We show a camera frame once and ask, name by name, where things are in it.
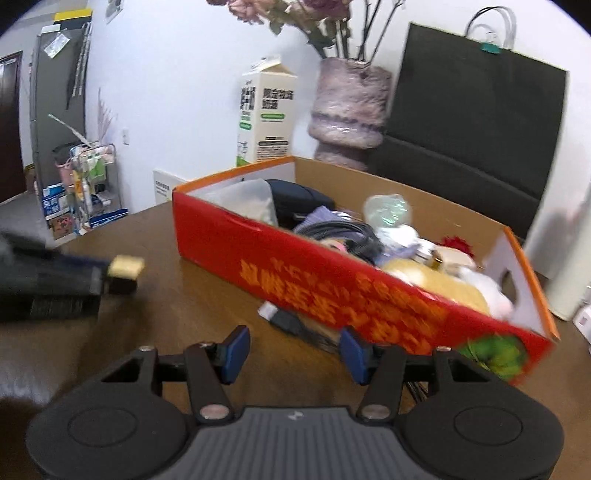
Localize gold lidded jar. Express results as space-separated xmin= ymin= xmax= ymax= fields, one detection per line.
xmin=416 ymin=240 xmax=445 ymax=269

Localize black paper bag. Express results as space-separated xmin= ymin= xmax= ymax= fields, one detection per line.
xmin=369 ymin=6 xmax=570 ymax=241

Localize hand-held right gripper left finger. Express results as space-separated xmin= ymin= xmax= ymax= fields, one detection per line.
xmin=100 ymin=324 xmax=252 ymax=425

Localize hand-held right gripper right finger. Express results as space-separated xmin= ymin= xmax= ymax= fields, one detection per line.
xmin=339 ymin=329 xmax=497 ymax=423

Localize black cable plug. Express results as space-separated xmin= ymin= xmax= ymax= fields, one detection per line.
xmin=259 ymin=301 xmax=343 ymax=355

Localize yellow black box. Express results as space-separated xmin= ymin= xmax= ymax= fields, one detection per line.
xmin=54 ymin=8 xmax=94 ymax=24

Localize white milk carton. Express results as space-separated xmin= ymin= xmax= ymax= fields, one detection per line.
xmin=235 ymin=55 xmax=298 ymax=168

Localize dried flower bouquet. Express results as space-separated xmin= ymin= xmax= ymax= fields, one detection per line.
xmin=205 ymin=0 xmax=407 ymax=63

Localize white charger block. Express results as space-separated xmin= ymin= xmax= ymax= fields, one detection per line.
xmin=573 ymin=302 xmax=591 ymax=339

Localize wire storage rack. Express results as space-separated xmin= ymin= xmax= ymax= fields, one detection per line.
xmin=54 ymin=141 xmax=131 ymax=232

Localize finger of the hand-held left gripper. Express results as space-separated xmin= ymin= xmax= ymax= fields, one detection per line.
xmin=28 ymin=270 xmax=138 ymax=320
xmin=9 ymin=234 xmax=114 ymax=275

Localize blue white carton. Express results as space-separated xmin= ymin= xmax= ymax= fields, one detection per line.
xmin=41 ymin=183 xmax=71 ymax=219

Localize red ribbon flower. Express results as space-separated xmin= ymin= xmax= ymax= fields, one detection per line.
xmin=438 ymin=236 xmax=476 ymax=257

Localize wooden desktop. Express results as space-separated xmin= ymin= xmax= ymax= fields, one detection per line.
xmin=0 ymin=198 xmax=591 ymax=480

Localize dark brown door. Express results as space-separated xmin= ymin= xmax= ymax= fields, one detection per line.
xmin=0 ymin=51 xmax=25 ymax=205

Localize yellow sponge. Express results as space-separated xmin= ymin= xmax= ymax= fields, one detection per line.
xmin=381 ymin=257 xmax=491 ymax=317

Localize grey refrigerator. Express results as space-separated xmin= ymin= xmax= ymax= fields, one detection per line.
xmin=28 ymin=18 xmax=93 ymax=197

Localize small gold block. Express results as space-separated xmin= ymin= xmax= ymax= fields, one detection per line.
xmin=110 ymin=255 xmax=145 ymax=280

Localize black coiled cable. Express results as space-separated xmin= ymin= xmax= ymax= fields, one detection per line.
xmin=300 ymin=220 xmax=385 ymax=265

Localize white fluffy wad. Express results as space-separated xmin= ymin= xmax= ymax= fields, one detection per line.
xmin=457 ymin=267 xmax=515 ymax=320

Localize red cardboard box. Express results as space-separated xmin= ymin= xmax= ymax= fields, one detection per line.
xmin=172 ymin=156 xmax=560 ymax=387

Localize iridescent plastic wrap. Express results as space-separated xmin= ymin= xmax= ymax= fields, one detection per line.
xmin=364 ymin=193 xmax=413 ymax=230

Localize lavender cloth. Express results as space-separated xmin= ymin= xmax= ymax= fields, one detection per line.
xmin=294 ymin=206 xmax=352 ymax=234

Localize black pouch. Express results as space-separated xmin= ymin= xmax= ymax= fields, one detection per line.
xmin=266 ymin=178 xmax=336 ymax=228

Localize white thermos bottle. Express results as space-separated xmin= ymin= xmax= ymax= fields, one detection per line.
xmin=522 ymin=185 xmax=591 ymax=322

